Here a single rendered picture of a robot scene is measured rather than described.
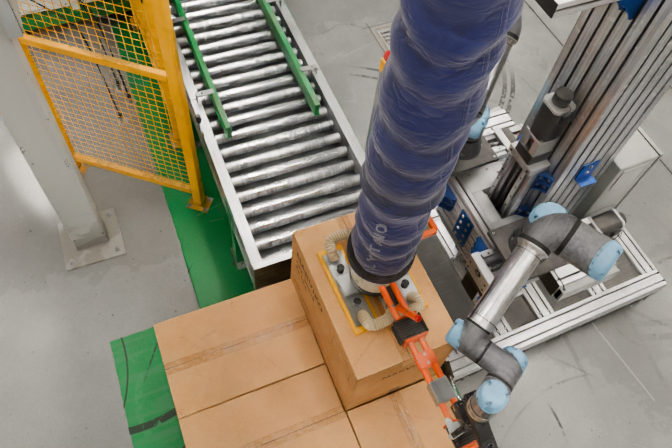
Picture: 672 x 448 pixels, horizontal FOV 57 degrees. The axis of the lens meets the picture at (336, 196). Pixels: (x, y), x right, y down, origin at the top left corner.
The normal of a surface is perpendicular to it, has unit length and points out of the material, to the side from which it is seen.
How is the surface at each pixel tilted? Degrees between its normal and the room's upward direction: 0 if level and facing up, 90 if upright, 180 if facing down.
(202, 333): 0
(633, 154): 0
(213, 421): 0
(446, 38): 74
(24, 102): 90
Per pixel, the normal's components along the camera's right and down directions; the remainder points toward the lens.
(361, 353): 0.08, -0.54
